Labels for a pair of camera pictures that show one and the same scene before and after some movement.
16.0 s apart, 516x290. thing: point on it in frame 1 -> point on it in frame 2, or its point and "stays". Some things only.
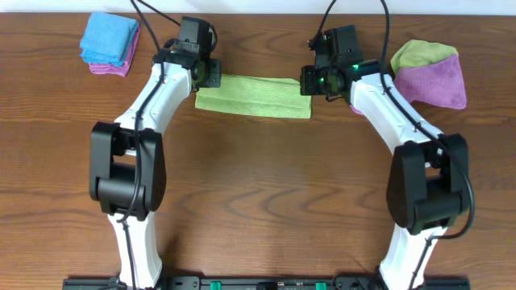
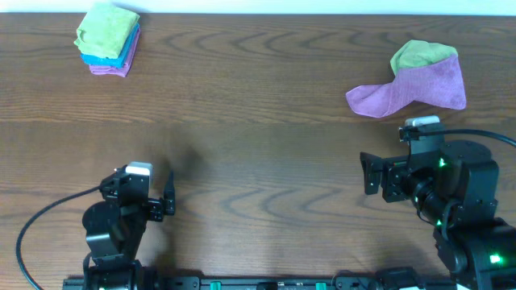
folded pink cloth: [122, 70] stays
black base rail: [266, 283] stays
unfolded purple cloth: [439, 81] stays
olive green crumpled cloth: [418, 52] stays
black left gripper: [214, 73] -> [157, 205]
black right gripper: [308, 83] -> [388, 177]
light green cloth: [256, 95] -> [105, 29]
